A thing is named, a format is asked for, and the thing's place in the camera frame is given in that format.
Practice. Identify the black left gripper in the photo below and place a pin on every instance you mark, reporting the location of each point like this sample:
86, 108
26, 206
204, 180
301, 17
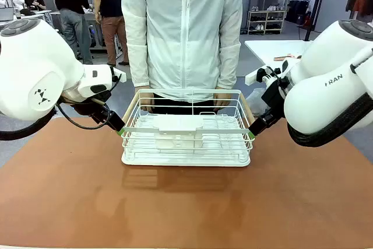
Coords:
87, 103

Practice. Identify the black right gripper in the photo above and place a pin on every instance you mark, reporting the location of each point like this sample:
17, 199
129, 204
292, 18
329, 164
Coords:
275, 97

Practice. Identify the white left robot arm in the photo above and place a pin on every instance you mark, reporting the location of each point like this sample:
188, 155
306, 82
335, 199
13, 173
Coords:
29, 65

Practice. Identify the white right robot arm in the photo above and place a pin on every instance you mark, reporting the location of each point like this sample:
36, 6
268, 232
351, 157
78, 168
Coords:
326, 91

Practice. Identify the person's left forearm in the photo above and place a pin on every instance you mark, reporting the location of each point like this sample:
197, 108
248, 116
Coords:
229, 65

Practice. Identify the person's right forearm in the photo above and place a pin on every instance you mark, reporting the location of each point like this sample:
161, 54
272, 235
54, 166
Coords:
137, 62

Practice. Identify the person's right hand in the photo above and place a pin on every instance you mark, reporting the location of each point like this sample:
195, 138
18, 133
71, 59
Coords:
144, 97

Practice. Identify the person's left hand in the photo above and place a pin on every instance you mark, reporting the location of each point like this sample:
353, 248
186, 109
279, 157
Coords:
222, 98

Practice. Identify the clear plastic bag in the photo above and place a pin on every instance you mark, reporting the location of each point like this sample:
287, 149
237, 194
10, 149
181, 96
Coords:
256, 103

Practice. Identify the person's black trousers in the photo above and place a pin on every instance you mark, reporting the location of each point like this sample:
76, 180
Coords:
182, 106

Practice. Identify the brown item on white table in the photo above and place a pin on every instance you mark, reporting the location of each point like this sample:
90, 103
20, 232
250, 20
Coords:
287, 57

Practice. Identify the large white table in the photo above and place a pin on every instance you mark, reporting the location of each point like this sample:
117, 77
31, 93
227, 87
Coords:
274, 49

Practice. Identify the wooden shoe rack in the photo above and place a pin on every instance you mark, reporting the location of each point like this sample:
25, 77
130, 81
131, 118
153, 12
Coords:
266, 21

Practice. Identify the man in brown trousers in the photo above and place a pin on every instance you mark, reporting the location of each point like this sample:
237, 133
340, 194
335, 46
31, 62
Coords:
109, 13

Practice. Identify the person in white jacket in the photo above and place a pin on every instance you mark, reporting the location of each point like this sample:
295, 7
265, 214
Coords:
183, 36

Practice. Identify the man in grey jeans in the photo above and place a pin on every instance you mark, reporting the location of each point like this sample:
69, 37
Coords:
73, 13

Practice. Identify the black bags pile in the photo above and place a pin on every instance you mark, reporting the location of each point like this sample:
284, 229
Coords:
297, 11

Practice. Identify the black stand pole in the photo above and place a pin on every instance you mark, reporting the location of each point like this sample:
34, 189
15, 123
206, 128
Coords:
316, 4

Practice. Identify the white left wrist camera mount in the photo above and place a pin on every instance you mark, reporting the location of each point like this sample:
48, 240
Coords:
120, 75

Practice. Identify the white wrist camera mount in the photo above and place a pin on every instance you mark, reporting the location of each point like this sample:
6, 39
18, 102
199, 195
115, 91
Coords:
252, 77
120, 75

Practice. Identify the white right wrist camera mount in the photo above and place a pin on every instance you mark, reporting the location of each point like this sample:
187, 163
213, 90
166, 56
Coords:
252, 77

